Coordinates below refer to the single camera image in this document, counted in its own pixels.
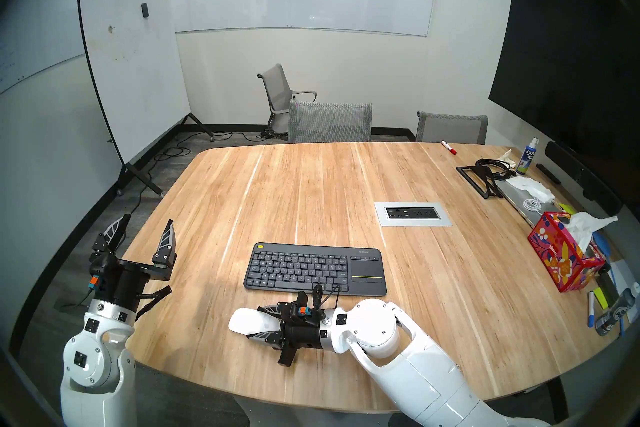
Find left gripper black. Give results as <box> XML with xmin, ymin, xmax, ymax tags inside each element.
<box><xmin>89</xmin><ymin>214</ymin><xmax>178</xmax><ymax>316</ymax></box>

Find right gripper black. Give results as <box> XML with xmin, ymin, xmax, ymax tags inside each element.
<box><xmin>246</xmin><ymin>291</ymin><xmax>326</xmax><ymax>367</ymax></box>

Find white wireless mouse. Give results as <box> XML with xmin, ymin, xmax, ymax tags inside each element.
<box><xmin>228</xmin><ymin>308</ymin><xmax>278</xmax><ymax>336</ymax></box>

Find freestanding whiteboard on stand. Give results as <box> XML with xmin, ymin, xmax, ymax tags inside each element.
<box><xmin>76</xmin><ymin>0</ymin><xmax>216</xmax><ymax>196</ymax></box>

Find silver table power outlet box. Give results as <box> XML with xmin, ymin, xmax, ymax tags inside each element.
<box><xmin>374</xmin><ymin>201</ymin><xmax>453</xmax><ymax>227</ymax></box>

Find grey chair with armrests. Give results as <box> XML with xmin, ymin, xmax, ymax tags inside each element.
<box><xmin>257</xmin><ymin>63</ymin><xmax>318</xmax><ymax>136</ymax></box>

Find grey mesh chair wide back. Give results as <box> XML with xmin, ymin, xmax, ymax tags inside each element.
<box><xmin>287</xmin><ymin>100</ymin><xmax>374</xmax><ymax>143</ymax></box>

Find black laptop stand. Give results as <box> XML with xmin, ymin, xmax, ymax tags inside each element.
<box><xmin>456</xmin><ymin>165</ymin><xmax>506</xmax><ymax>200</ymax></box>

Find grey mesh office chair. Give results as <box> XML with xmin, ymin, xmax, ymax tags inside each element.
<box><xmin>416</xmin><ymin>111</ymin><xmax>489</xmax><ymax>145</ymax></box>

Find silver laptop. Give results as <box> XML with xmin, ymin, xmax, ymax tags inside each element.
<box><xmin>495</xmin><ymin>179</ymin><xmax>566</xmax><ymax>229</ymax></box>

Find white crumpled paper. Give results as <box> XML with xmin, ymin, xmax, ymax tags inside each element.
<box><xmin>506</xmin><ymin>176</ymin><xmax>556</xmax><ymax>203</ymax></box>

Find red floral tissue box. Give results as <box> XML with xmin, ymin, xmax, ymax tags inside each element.
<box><xmin>527</xmin><ymin>211</ymin><xmax>607</xmax><ymax>293</ymax></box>

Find whiteboard cleaner spray bottle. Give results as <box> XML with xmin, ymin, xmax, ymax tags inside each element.
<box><xmin>517</xmin><ymin>137</ymin><xmax>540</xmax><ymax>175</ymax></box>

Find blue plastic item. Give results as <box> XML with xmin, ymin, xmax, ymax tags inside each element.
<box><xmin>592</xmin><ymin>232</ymin><xmax>613</xmax><ymax>259</ymax></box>

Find grey spray can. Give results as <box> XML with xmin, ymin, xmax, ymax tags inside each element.
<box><xmin>595</xmin><ymin>288</ymin><xmax>637</xmax><ymax>336</ymax></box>

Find black video sound bar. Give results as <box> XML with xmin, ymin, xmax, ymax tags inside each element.
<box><xmin>544</xmin><ymin>141</ymin><xmax>623</xmax><ymax>216</ymax></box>

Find white paper sheet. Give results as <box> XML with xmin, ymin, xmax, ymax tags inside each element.
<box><xmin>610</xmin><ymin>258</ymin><xmax>640</xmax><ymax>299</ymax></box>

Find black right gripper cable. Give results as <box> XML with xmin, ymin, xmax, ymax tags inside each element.
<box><xmin>312</xmin><ymin>284</ymin><xmax>346</xmax><ymax>314</ymax></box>

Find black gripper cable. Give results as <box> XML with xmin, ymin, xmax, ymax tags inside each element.
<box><xmin>135</xmin><ymin>286</ymin><xmax>173</xmax><ymax>320</ymax></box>
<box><xmin>312</xmin><ymin>284</ymin><xmax>346</xmax><ymax>314</ymax></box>

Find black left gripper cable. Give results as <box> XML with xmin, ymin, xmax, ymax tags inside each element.
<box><xmin>135</xmin><ymin>286</ymin><xmax>173</xmax><ymax>320</ymax></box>

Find dark grey wireless keyboard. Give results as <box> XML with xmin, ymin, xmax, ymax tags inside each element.
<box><xmin>243</xmin><ymin>242</ymin><xmax>388</xmax><ymax>297</ymax></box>

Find black floor cables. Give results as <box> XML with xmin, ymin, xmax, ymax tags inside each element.
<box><xmin>127</xmin><ymin>128</ymin><xmax>273</xmax><ymax>216</ymax></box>

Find wall whiteboard with writing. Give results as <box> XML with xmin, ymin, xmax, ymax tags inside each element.
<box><xmin>0</xmin><ymin>0</ymin><xmax>151</xmax><ymax>96</ymax></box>

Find black cable bundle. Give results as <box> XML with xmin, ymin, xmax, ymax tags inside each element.
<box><xmin>475</xmin><ymin>158</ymin><xmax>517</xmax><ymax>180</ymax></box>

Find large black wall screen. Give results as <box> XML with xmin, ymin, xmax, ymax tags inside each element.
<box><xmin>488</xmin><ymin>0</ymin><xmax>640</xmax><ymax>166</ymax></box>

